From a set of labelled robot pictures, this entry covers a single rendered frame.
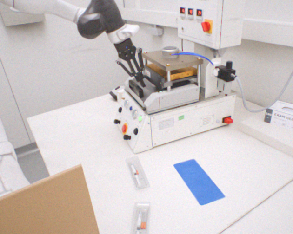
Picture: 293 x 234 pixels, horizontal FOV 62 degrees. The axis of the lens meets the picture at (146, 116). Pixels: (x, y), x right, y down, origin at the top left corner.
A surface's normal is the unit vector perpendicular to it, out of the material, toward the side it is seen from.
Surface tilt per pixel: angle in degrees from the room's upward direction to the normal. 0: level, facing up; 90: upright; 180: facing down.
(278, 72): 90
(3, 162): 62
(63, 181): 90
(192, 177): 0
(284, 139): 0
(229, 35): 90
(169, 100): 90
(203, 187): 0
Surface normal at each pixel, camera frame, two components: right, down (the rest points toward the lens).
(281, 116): -0.73, 0.33
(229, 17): 0.38, 0.43
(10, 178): 0.84, -0.52
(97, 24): 0.18, 0.51
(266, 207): -0.07, -0.87
